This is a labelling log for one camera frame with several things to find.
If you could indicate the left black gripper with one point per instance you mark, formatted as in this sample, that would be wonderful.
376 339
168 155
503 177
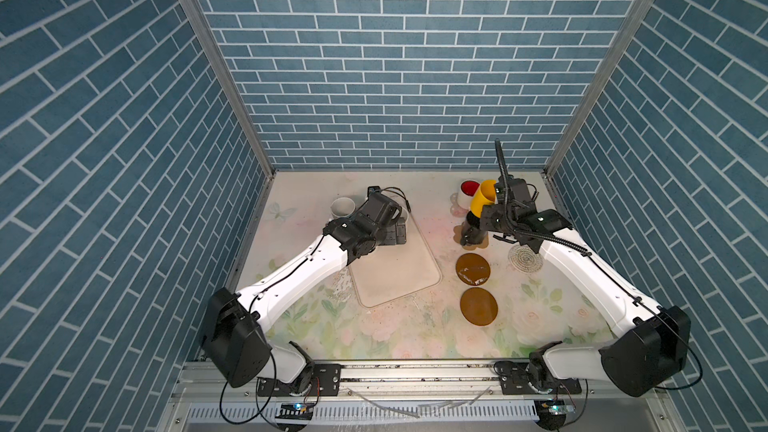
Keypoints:
391 237

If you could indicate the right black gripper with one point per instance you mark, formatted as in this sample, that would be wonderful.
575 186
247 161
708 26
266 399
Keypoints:
486 212

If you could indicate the yellow mug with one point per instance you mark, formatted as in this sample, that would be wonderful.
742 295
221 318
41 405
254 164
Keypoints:
485 195

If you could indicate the white mug red inside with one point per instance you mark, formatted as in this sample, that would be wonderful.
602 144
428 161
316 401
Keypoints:
466 193

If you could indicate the beige serving tray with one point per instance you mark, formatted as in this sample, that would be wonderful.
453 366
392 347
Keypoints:
395 271

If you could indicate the black mug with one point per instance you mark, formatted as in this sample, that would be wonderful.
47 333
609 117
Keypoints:
471 234

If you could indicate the multicolour stitched round coaster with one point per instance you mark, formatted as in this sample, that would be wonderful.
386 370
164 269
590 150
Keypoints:
524 260

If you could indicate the brown round coaster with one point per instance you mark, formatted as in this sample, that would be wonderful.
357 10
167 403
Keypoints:
478 306
472 269

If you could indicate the pink flower coaster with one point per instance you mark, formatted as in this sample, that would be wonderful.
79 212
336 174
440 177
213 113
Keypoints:
457 208

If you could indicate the brown paw coaster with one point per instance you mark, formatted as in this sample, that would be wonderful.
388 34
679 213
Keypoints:
458 238

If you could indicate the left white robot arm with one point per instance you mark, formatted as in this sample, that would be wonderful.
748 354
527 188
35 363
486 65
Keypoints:
235 324

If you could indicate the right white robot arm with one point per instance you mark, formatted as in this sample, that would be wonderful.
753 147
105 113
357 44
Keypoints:
650 342

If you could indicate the blue mug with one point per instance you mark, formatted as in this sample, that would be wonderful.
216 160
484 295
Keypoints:
342 207

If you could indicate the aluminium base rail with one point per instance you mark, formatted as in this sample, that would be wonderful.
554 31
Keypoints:
387 379

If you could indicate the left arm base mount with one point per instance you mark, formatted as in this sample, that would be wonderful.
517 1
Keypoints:
320 379

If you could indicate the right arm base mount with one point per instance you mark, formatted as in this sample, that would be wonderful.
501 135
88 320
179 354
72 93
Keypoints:
520 377

